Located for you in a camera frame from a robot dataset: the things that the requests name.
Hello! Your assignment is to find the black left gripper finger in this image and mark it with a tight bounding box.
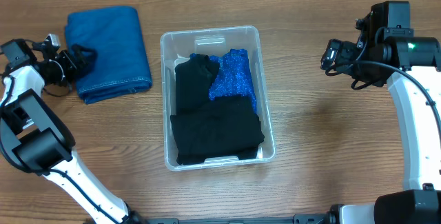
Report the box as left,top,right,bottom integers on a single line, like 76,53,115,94
71,44,97,59
74,63,95,81

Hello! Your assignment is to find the blue denim cloth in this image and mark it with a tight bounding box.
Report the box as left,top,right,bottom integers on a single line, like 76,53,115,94
65,6,152,104

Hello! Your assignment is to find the black garment long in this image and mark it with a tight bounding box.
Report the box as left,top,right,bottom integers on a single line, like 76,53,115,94
175,53,220,114

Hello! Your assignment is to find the sparkly blue green cloth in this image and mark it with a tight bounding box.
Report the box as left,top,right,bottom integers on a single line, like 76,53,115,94
192,49,257,112

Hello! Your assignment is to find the black cloth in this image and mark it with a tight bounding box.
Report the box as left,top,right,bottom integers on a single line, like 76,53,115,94
207,95,265,143
170,110,265,165

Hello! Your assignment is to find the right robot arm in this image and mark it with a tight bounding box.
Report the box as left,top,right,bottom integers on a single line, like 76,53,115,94
294,1,440,223

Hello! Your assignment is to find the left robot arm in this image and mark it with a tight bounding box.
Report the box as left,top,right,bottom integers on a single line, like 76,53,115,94
1,34,145,223

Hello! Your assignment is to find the clear plastic storage container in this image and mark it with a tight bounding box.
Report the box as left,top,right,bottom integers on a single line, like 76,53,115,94
161,26,276,171

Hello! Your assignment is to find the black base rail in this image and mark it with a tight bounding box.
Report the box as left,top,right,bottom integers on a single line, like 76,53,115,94
145,214,338,224

